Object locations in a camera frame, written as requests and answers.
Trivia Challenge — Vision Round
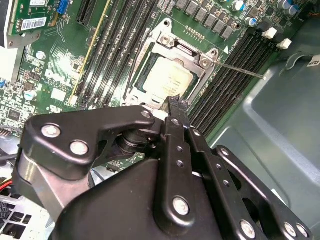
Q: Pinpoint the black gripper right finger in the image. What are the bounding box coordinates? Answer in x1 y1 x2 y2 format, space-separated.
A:
181 99 314 240

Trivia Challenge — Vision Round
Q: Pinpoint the metal socket cover frame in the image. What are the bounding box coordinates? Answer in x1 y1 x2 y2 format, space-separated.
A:
124 32 216 111

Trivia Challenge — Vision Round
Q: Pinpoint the metal locking lever wire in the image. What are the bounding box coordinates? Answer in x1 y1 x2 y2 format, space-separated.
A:
212 60 267 81
124 31 153 97

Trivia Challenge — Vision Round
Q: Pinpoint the silver CPU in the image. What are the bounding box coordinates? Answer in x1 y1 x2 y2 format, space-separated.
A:
144 58 195 97

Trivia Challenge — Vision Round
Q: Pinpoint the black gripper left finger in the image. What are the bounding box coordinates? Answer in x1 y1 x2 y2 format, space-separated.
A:
12 96 198 230

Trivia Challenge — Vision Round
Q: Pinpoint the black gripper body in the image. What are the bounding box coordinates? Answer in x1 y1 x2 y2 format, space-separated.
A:
48 158 233 240

